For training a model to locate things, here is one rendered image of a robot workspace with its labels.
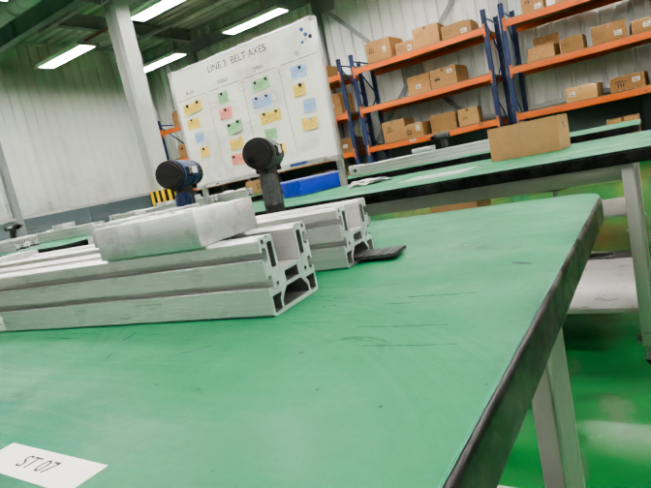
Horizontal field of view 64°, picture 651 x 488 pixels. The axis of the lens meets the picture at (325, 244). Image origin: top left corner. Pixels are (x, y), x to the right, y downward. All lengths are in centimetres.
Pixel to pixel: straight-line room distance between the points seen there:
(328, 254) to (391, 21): 1145
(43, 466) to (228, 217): 34
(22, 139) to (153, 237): 1347
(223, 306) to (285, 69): 348
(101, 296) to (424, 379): 48
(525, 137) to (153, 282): 207
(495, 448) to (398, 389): 6
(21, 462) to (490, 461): 29
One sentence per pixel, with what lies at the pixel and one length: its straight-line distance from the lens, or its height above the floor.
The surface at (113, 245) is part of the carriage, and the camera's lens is 67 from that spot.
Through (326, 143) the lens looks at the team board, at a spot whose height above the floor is 107.
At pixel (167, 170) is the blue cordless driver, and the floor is 98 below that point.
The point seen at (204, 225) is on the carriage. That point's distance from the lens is 58.
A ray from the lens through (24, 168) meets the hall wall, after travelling 1392.
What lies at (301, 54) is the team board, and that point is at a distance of 391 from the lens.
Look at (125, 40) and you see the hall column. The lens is 964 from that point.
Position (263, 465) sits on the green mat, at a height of 78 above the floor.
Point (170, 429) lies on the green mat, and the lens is 37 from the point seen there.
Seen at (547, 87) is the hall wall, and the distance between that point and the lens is 1103.
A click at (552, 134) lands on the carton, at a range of 248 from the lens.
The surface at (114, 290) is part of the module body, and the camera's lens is 69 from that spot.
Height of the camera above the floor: 92
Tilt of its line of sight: 8 degrees down
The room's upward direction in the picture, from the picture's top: 12 degrees counter-clockwise
